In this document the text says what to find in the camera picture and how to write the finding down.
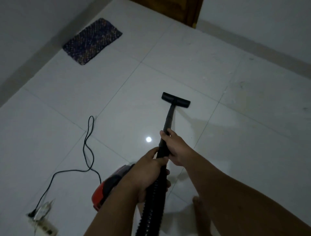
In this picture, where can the person's right forearm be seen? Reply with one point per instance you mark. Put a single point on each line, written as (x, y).
(238, 201)

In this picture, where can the red black vacuum cleaner body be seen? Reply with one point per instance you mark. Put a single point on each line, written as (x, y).
(107, 187)

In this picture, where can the person's right hand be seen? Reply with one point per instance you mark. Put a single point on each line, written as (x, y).
(179, 150)

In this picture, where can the brown wooden door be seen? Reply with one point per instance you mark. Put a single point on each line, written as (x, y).
(179, 9)

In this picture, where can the dark woven doormat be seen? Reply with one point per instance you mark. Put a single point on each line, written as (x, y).
(92, 41)

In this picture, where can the white plug adapter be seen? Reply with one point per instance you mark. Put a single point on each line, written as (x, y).
(45, 209)

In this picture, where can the person's left thumb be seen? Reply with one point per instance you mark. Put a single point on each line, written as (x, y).
(151, 152)

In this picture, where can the person's left hand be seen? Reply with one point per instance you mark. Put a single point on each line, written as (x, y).
(142, 175)

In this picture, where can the person's left forearm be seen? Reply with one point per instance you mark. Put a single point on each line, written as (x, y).
(116, 211)

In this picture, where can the person's right thumb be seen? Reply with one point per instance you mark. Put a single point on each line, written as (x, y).
(163, 136)

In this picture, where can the white power strip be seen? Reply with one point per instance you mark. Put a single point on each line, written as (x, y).
(46, 227)

